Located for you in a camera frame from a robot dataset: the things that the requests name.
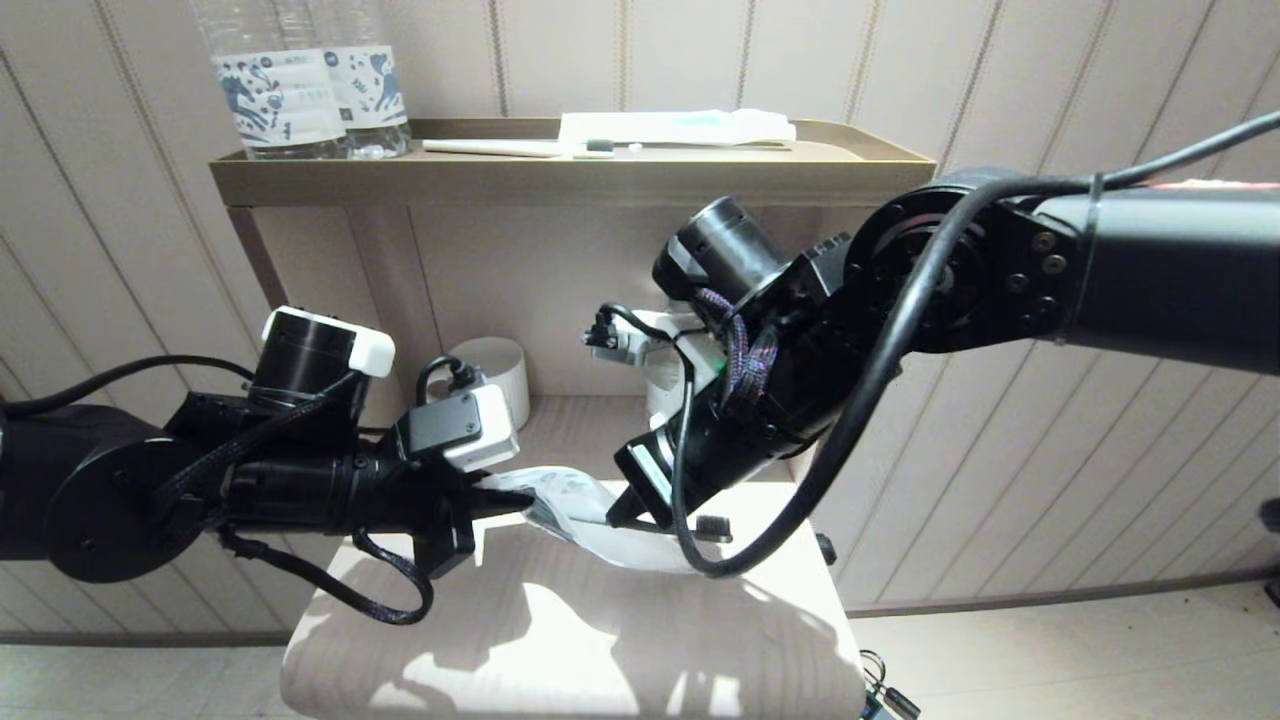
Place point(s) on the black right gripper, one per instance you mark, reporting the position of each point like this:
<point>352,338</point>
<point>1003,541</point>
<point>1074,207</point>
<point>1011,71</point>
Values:
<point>760,410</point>

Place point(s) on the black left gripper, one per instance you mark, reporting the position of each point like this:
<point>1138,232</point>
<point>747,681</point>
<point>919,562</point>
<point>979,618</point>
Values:
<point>330,495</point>

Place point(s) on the white blue horse pouch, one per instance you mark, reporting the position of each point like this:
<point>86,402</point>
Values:
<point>570,500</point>

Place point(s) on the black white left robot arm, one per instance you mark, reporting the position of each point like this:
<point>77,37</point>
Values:
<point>90,490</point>

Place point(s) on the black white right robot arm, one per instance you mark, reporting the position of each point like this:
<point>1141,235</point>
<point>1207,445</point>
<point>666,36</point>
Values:
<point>1150,270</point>

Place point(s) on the small clear water bottle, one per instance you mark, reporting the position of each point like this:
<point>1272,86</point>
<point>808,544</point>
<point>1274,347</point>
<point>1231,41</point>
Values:
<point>665,395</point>

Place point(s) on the white ribbed mug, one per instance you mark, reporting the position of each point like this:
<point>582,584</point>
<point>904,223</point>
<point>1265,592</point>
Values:
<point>500,375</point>

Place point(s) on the small black table knob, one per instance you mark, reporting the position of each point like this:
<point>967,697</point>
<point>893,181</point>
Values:
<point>825,549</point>

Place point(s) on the brown open shelf cabinet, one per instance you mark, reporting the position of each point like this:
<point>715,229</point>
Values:
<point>560,180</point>

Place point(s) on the white toothbrush dark bristles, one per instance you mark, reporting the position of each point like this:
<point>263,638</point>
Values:
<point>500,148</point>

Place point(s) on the white blue packet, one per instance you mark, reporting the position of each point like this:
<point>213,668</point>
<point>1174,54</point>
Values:
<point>670,127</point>

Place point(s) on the large water bottle horse label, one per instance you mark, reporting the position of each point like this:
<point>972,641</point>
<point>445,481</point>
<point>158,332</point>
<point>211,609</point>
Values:
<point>375,90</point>
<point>275,95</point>

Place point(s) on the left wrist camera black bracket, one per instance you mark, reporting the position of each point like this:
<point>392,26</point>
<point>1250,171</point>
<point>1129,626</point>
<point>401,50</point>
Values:
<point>470,425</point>

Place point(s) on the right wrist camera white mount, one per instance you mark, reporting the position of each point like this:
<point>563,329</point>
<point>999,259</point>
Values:
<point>650,340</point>

